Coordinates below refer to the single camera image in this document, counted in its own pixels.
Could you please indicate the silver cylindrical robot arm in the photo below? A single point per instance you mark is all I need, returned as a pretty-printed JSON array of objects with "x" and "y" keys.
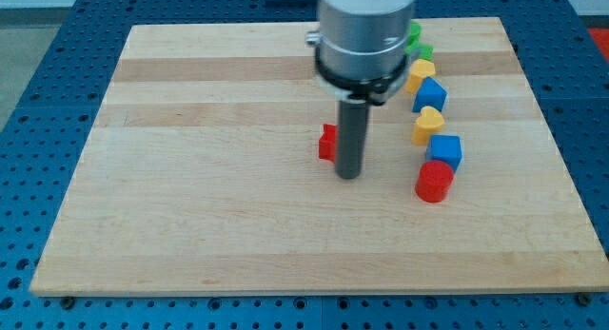
[{"x": 359, "y": 47}]

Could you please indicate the red star block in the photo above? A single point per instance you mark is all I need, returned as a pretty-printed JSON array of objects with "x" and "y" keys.
[{"x": 327, "y": 143}]

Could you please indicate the green star block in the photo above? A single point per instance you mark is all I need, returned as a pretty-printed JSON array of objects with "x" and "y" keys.
[{"x": 418, "y": 50}]

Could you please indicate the green circle block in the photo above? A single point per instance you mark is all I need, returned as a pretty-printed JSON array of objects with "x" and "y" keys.
[{"x": 414, "y": 35}]

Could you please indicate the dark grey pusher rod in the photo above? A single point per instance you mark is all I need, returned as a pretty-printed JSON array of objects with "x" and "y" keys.
[{"x": 350, "y": 142}]

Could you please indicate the light wooden board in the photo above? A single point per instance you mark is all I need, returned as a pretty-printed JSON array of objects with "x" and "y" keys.
[{"x": 201, "y": 177}]

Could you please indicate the yellow heart block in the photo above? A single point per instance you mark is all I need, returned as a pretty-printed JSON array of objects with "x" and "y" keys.
[{"x": 429, "y": 122}]

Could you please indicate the red cylinder block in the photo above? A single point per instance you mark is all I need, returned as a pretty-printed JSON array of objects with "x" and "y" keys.
[{"x": 434, "y": 181}]

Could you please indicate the blue pentagon block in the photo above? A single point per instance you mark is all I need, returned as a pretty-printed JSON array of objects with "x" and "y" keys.
[{"x": 430, "y": 94}]

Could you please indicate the blue cube block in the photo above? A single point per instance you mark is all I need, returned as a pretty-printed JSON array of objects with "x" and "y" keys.
[{"x": 445, "y": 148}]

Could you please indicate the yellow rounded block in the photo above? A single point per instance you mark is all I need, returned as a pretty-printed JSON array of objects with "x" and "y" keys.
[{"x": 418, "y": 72}]

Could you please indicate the blue perforated metal base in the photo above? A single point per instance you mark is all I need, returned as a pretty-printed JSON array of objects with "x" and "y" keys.
[{"x": 45, "y": 134}]

